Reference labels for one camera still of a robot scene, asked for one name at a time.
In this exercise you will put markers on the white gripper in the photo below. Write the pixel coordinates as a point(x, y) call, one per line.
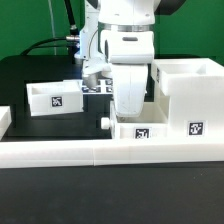
point(129, 87)

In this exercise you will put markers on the white marker tag sheet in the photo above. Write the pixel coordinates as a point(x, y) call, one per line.
point(104, 87)

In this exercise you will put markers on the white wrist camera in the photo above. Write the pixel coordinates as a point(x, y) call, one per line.
point(90, 70)

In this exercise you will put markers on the white left barrier block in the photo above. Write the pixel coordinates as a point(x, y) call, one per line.
point(5, 119)

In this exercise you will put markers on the white drawer box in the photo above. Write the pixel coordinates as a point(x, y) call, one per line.
point(151, 123)
point(51, 98)

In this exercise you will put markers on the white drawer cabinet frame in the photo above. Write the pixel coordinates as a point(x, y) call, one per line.
point(190, 93)

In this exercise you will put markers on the white front barrier rail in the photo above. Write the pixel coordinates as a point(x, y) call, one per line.
point(109, 152)

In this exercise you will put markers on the white front drawer box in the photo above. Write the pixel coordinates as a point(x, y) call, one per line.
point(151, 123)

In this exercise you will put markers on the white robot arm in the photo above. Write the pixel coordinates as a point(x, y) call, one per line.
point(117, 42)

